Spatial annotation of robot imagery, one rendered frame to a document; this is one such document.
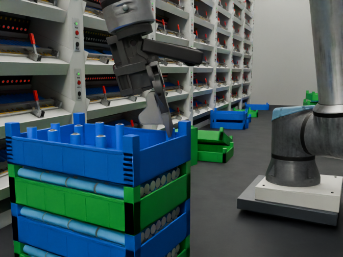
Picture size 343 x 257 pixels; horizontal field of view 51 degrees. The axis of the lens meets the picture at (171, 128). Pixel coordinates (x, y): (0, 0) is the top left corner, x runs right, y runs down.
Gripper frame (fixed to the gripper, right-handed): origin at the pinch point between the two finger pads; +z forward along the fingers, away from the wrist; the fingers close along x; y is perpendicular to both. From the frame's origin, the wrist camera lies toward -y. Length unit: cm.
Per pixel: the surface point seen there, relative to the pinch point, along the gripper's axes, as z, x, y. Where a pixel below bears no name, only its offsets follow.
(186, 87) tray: 6, -198, -13
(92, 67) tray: -20, -83, 28
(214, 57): -11, -263, -47
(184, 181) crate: 10.7, 1.3, 0.2
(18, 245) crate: 14.6, 1.9, 35.8
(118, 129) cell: -1.9, -4.5, 10.9
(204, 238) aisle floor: 40, -31, 0
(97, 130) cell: -2.5, -7.1, 15.7
